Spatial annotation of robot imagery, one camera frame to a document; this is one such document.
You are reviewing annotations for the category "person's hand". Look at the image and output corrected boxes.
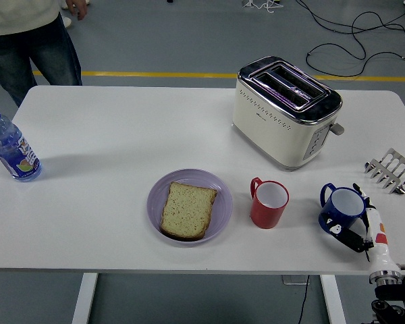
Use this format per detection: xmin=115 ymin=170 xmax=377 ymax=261
xmin=64 ymin=0 xmax=88 ymax=21

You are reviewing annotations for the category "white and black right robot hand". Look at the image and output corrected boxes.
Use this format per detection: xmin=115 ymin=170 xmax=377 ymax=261
xmin=325 ymin=183 xmax=402 ymax=275

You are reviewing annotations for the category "blue enamel cup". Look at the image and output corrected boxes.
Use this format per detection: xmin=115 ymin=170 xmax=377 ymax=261
xmin=318 ymin=182 xmax=367 ymax=234

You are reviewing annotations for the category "red enamel cup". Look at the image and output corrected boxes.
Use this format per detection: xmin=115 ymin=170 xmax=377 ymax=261
xmin=249 ymin=176 xmax=290 ymax=230

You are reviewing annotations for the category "slice of toast bread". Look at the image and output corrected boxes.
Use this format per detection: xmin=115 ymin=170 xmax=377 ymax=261
xmin=159 ymin=181 xmax=219 ymax=242

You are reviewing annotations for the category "white table leg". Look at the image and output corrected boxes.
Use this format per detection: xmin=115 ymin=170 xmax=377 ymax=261
xmin=70 ymin=272 xmax=99 ymax=324
xmin=319 ymin=275 xmax=348 ymax=324

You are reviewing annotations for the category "person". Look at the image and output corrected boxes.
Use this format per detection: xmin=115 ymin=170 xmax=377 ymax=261
xmin=0 ymin=0 xmax=88 ymax=108

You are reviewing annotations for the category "grey box under table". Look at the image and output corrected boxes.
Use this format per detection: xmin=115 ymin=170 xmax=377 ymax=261
xmin=282 ymin=275 xmax=311 ymax=286

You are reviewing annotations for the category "silver metal toast rack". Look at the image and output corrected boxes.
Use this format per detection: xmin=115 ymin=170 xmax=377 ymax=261
xmin=363 ymin=147 xmax=405 ymax=196

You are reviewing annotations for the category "plastic bottle with blue cap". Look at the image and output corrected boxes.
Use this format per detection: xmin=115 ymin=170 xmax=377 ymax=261
xmin=0 ymin=105 xmax=43 ymax=183

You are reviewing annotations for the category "cream and chrome toaster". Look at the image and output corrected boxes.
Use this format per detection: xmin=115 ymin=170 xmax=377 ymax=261
xmin=232 ymin=55 xmax=345 ymax=172

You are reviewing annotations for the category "purple round plate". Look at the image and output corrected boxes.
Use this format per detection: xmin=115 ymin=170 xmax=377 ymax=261
xmin=146 ymin=168 xmax=234 ymax=247

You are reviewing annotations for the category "black cable under table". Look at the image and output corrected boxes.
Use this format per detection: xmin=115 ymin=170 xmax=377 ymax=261
xmin=296 ymin=275 xmax=311 ymax=324

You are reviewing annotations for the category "white cable bundle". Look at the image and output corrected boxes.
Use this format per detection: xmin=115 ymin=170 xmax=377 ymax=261
xmin=242 ymin=0 xmax=284 ymax=15

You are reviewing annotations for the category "looped black floor cable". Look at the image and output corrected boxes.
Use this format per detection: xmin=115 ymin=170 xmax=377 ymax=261
xmin=305 ymin=11 xmax=405 ymax=78

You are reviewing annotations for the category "long black floor cable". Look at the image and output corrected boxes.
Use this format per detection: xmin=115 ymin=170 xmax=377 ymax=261
xmin=295 ymin=0 xmax=405 ymax=35

